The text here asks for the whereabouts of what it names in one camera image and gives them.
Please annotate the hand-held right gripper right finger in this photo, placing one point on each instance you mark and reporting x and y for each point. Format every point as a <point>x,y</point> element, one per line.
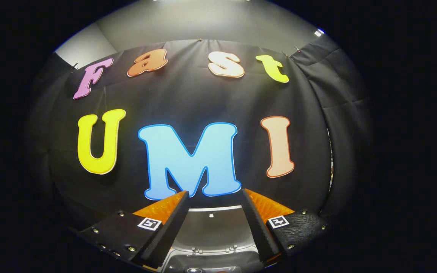
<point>256,223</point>

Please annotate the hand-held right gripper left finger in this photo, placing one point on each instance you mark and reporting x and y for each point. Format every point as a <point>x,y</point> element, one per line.
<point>171,227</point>

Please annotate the white desktop garbage bin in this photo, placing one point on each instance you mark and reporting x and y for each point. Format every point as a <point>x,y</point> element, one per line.
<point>214,231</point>

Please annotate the ceiling light panel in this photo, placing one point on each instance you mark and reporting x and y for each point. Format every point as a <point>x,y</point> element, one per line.
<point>319,32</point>

